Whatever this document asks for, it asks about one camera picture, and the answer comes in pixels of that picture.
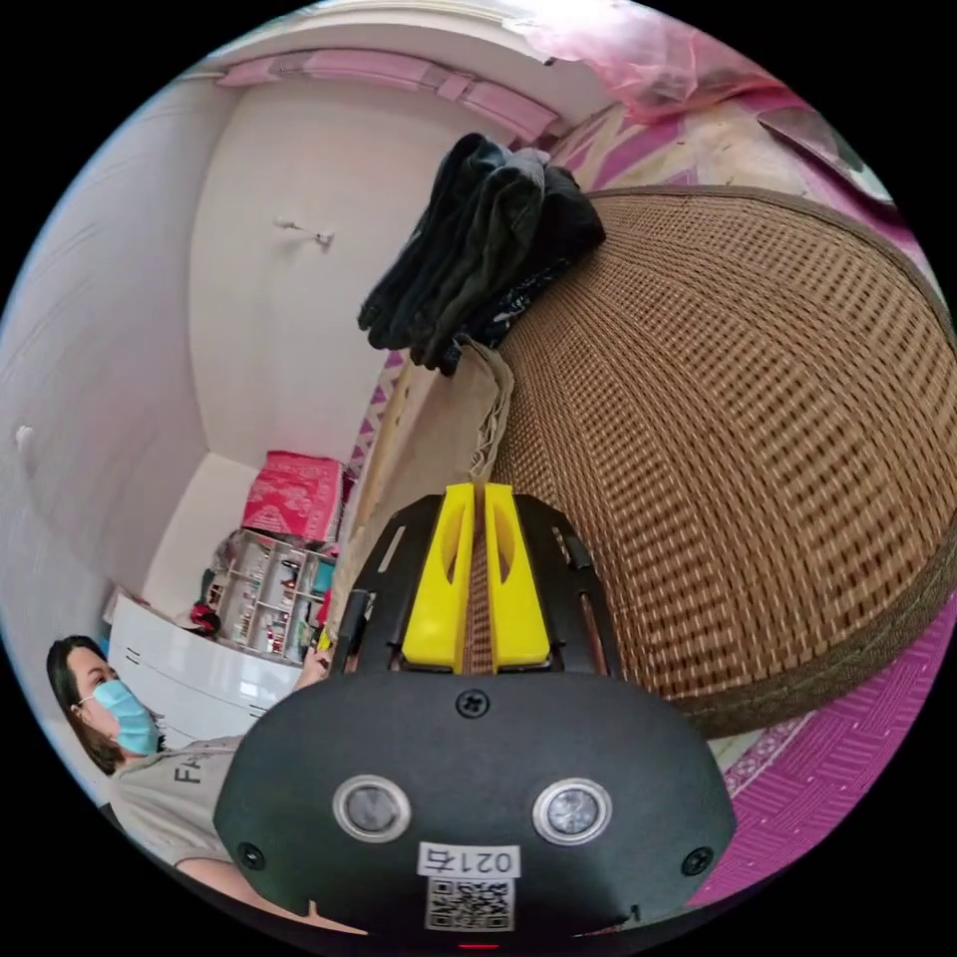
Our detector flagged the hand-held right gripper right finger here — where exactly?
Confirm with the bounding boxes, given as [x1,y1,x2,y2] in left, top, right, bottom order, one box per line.
[483,482,554,671]

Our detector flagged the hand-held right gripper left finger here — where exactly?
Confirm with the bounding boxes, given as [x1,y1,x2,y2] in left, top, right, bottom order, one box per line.
[401,482,477,671]

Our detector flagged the person's right forearm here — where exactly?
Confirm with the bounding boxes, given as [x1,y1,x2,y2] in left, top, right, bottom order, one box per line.
[175,851,372,937]

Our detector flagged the light brown pants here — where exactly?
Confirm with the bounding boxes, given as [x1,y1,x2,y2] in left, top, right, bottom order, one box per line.
[327,336,518,653]

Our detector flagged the white shelf with small items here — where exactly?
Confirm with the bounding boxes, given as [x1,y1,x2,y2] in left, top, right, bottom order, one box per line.
[197,450,354,668]

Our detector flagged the white cupboard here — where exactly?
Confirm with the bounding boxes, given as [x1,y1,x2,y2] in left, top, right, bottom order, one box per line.
[107,592,309,751]

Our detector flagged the person's body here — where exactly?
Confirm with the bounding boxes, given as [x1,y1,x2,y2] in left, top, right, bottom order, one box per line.
[46,633,252,877]

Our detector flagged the bed with woven mat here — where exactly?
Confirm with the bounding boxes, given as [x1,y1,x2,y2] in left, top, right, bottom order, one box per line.
[328,97,957,910]

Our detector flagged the pile of clothes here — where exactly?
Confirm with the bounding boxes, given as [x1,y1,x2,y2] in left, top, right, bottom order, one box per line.
[357,133,608,377]

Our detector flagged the pink mosquito net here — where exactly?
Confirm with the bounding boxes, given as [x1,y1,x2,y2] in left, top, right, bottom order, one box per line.
[515,0,798,125]

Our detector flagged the white wall hook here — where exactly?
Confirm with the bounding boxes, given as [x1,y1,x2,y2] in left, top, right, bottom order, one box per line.
[273,214,336,254]

